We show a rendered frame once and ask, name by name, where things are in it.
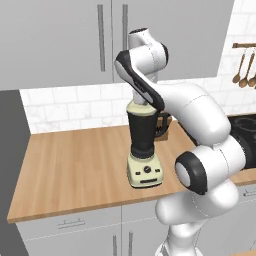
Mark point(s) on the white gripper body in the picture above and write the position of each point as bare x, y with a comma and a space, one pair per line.
139, 98

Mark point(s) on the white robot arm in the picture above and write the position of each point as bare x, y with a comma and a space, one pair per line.
200, 116

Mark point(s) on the cream blender lid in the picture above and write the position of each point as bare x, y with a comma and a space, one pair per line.
135, 108

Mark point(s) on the cream and black blender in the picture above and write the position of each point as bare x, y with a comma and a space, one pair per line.
143, 140

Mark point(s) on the brown wooden hanging spoon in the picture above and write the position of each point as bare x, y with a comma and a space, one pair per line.
253, 80
238, 75
244, 80

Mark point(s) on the black hob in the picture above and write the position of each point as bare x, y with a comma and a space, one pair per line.
245, 128

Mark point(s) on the grey drawer front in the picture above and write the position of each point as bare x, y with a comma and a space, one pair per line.
140, 213
247, 196
66, 223

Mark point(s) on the grey base cupboard door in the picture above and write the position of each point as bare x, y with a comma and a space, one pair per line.
73, 245
143, 241

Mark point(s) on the dark grey fridge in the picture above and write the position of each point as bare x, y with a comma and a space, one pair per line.
11, 166

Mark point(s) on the grey wall cupboard door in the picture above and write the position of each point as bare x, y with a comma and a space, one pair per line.
193, 33
50, 40

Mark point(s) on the brown utensil rail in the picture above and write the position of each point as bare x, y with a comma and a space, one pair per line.
245, 45

